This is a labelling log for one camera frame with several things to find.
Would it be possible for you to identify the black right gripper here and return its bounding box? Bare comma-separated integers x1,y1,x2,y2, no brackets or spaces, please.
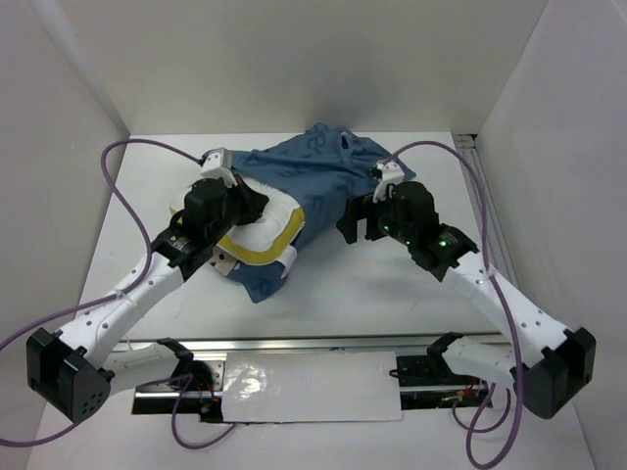
334,191,414,246

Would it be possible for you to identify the white pillow yellow trim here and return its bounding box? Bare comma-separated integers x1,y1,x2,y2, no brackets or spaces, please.
168,178,308,282

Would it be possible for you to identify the blue cartoon print pillowcase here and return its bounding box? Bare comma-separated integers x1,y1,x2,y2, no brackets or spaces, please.
227,123,389,304

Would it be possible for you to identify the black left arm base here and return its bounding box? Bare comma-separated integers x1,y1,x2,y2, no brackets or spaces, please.
131,352,226,424

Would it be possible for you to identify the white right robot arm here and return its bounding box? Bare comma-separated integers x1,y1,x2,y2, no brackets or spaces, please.
337,162,597,419

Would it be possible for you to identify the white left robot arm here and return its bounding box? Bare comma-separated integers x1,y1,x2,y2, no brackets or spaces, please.
26,148,268,424

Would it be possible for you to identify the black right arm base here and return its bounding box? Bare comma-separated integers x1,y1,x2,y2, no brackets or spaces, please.
389,345,489,411

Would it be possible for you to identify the white cover plate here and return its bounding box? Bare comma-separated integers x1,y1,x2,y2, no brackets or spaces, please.
221,352,402,423

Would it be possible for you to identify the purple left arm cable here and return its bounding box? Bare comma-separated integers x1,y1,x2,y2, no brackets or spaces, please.
0,138,241,449

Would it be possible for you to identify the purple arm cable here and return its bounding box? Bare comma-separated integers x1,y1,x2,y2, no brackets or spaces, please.
0,138,241,449
381,140,523,467

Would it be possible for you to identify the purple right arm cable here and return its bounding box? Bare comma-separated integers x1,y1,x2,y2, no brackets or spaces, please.
381,140,523,467

